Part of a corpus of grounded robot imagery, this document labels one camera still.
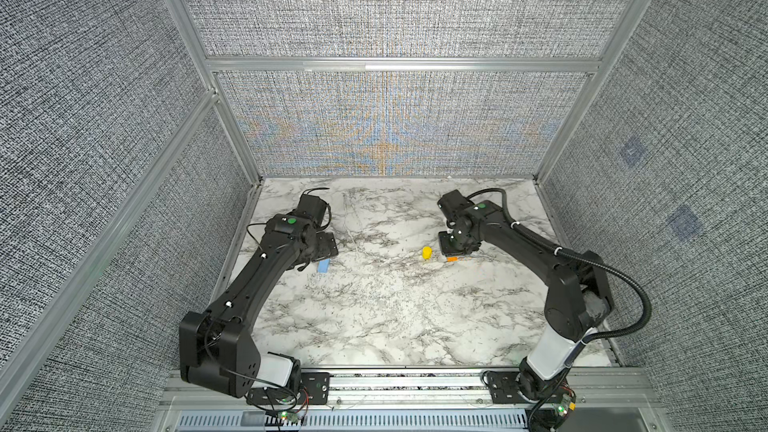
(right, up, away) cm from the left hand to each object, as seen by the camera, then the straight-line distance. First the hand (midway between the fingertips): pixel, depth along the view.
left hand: (317, 253), depth 82 cm
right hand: (+38, 0, +7) cm, 38 cm away
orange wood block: (+41, -4, +14) cm, 43 cm away
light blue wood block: (-1, -6, +12) cm, 13 cm away
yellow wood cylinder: (+32, -2, +13) cm, 35 cm away
